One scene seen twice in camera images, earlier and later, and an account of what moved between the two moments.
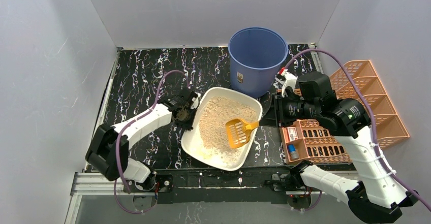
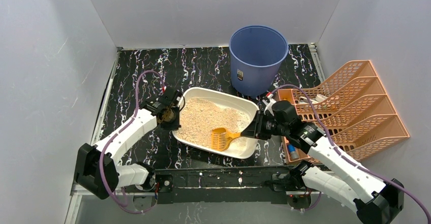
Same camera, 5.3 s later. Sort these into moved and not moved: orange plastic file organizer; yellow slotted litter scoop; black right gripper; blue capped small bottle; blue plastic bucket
Moved: black right gripper; yellow slotted litter scoop
Not moved: blue plastic bucket; orange plastic file organizer; blue capped small bottle
